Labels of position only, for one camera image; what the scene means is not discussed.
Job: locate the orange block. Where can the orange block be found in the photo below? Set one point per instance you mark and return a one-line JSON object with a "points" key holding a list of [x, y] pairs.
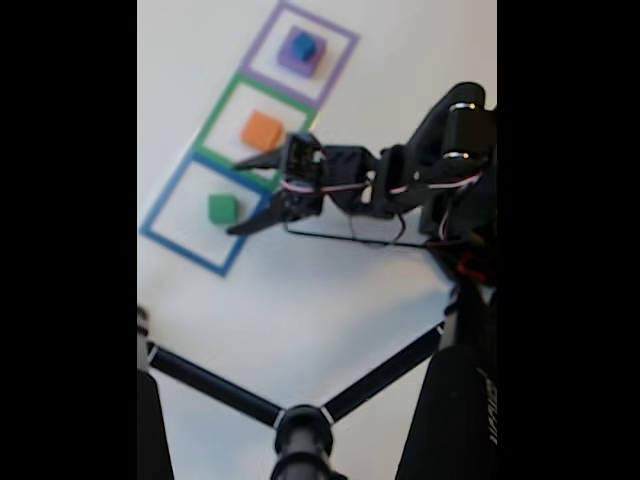
{"points": [[260, 131]]}

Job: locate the green block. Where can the green block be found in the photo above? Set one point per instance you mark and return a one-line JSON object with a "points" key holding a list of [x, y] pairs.
{"points": [[221, 209]]}

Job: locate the small blue cube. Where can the small blue cube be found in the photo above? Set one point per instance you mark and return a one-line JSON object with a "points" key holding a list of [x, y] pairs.
{"points": [[302, 46]]}

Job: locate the purple flat block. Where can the purple flat block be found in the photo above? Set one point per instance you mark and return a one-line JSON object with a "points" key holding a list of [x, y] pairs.
{"points": [[287, 60]]}

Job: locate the black red table clamp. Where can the black red table clamp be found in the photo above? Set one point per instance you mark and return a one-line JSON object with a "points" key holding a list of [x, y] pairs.
{"points": [[470, 265]]}

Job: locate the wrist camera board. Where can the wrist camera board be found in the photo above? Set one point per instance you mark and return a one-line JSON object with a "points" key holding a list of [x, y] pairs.
{"points": [[302, 155]]}

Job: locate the green square frame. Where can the green square frame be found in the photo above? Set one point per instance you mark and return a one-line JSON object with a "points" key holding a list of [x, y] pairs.
{"points": [[212, 112]]}

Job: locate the blue square frame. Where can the blue square frame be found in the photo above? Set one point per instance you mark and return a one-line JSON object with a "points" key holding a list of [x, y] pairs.
{"points": [[200, 255]]}

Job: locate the purple square frame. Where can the purple square frame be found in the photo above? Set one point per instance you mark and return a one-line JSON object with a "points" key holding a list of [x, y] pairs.
{"points": [[340, 55]]}

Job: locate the black camera tripod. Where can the black camera tripod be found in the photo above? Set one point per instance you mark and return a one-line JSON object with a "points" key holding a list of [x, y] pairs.
{"points": [[300, 435]]}

